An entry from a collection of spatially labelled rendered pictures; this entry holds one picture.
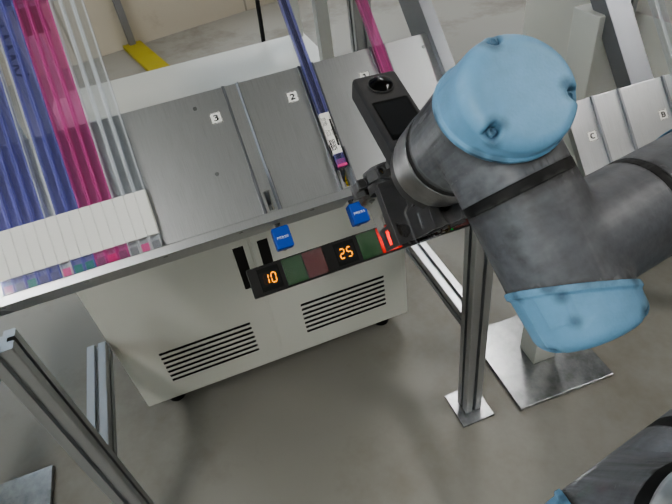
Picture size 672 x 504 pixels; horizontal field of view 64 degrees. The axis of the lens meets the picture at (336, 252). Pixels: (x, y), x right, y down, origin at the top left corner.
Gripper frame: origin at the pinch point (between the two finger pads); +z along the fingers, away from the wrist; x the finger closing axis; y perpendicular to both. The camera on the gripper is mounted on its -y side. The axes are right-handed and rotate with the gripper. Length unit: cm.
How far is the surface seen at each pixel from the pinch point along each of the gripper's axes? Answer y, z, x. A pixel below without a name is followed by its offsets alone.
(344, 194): -2.8, 7.6, -1.9
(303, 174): -7.6, 9.7, -5.9
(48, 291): -2.6, 7.2, -40.7
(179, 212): -7.6, 9.5, -23.2
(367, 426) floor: 41, 67, -2
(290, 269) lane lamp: 4.2, 10.7, -11.8
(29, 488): 28, 77, -80
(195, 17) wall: -202, 291, 7
